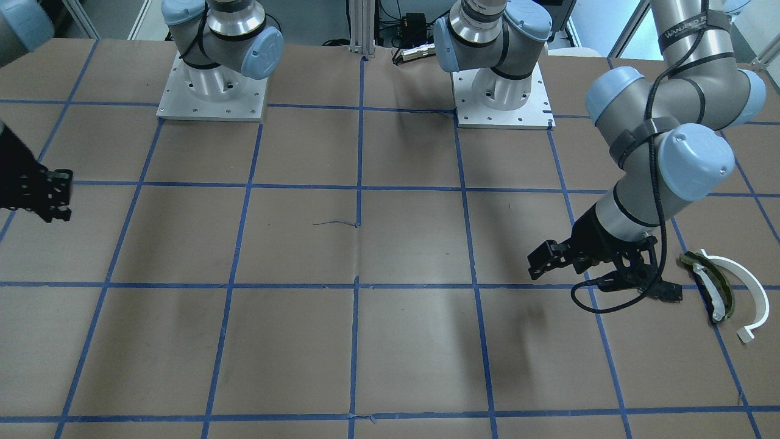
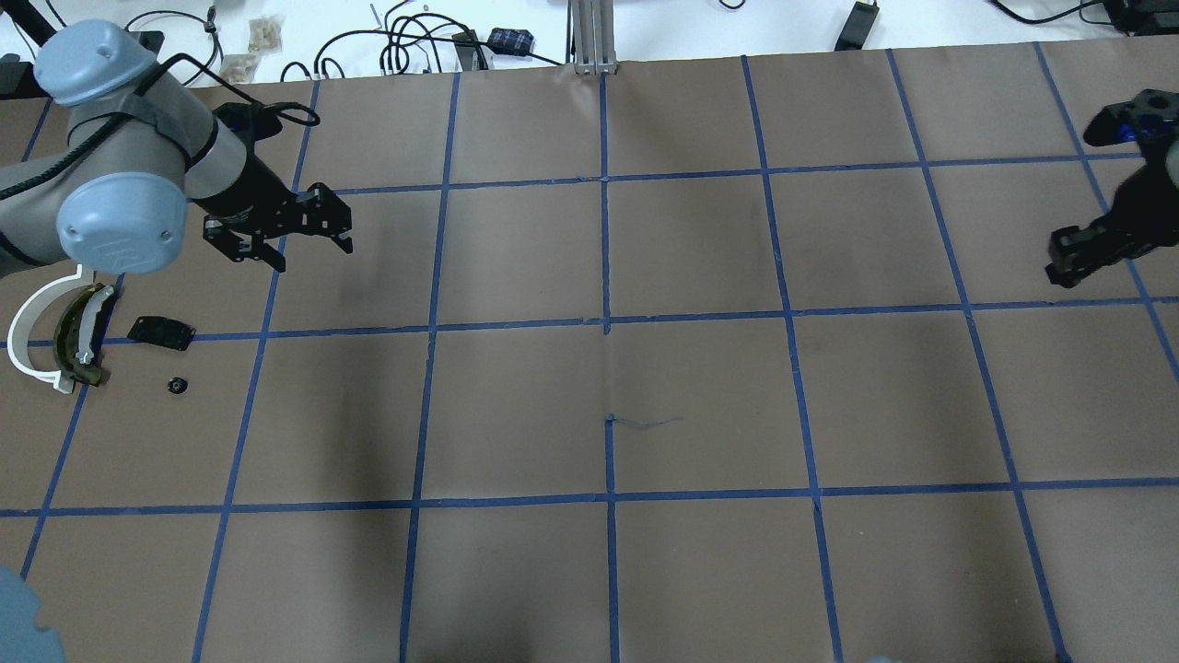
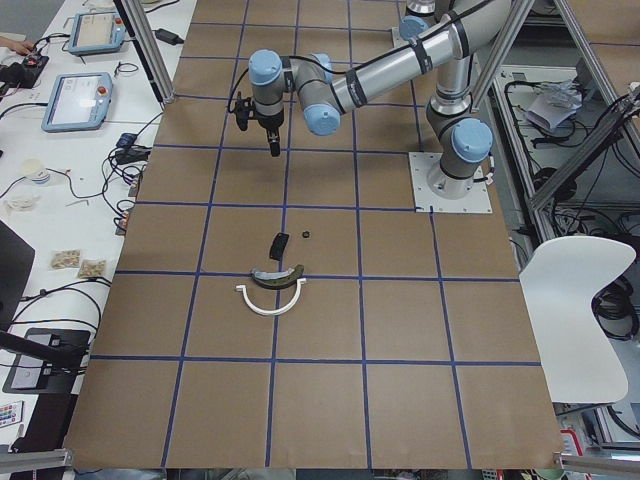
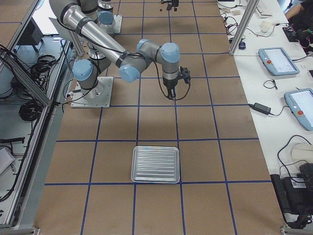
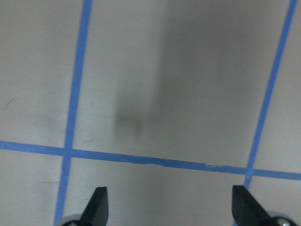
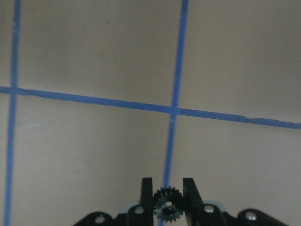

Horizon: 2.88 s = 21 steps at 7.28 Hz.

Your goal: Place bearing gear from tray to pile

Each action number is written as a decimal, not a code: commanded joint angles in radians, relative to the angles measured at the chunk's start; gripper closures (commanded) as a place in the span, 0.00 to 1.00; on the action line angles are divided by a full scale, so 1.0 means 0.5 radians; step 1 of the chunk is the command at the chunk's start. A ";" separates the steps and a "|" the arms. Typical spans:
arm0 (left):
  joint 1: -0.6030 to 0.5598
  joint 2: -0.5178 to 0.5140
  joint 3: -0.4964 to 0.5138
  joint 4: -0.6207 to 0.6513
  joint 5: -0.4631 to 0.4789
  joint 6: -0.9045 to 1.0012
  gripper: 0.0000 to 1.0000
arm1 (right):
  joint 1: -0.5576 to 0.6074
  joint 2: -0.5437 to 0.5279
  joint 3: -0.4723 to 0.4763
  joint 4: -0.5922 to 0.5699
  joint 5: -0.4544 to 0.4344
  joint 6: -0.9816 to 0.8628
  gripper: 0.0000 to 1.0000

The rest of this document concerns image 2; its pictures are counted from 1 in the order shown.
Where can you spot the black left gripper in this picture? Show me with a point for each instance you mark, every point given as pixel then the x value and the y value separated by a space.
pixel 255 190

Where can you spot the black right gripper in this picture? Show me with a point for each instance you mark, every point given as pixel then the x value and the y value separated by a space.
pixel 1138 207

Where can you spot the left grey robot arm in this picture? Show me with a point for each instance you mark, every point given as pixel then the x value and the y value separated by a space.
pixel 141 149

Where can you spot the black curved plastic part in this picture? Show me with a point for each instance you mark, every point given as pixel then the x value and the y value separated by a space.
pixel 162 332

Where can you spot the bag of small parts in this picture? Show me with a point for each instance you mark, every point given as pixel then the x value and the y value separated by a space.
pixel 265 33

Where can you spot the green brake shoe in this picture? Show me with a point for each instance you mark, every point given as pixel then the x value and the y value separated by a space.
pixel 76 338

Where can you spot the black power adapter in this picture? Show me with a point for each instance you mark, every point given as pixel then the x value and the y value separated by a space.
pixel 857 27

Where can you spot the aluminium frame post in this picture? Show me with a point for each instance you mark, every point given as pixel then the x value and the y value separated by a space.
pixel 591 42

